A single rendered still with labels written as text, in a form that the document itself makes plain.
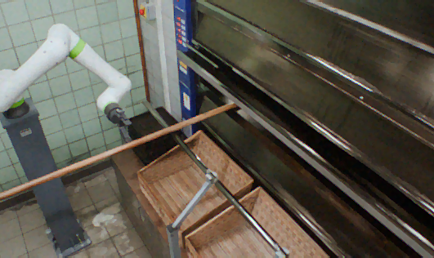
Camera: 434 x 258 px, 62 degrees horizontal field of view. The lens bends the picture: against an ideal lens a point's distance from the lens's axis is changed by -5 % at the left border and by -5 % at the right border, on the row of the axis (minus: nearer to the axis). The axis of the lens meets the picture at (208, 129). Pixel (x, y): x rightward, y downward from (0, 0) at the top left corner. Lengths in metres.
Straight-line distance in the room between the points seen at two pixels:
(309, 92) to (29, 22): 1.92
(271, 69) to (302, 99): 0.22
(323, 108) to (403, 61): 0.40
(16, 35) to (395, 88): 2.31
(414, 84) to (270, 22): 0.65
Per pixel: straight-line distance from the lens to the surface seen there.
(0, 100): 2.02
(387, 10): 1.23
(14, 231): 3.33
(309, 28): 1.45
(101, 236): 3.04
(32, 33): 2.80
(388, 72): 1.26
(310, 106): 1.53
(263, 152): 1.98
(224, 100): 2.12
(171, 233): 1.77
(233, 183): 2.25
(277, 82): 1.65
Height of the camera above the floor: 2.35
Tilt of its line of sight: 38 degrees down
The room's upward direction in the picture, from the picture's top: 2 degrees counter-clockwise
